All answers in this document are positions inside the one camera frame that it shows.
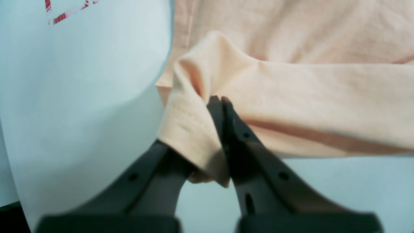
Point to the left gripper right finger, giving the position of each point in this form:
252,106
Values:
272,197

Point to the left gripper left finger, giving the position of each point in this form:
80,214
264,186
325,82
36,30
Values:
142,200

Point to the peach T-shirt with emoji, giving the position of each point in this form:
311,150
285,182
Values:
314,78

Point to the red tape rectangle marking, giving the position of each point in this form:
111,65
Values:
59,10

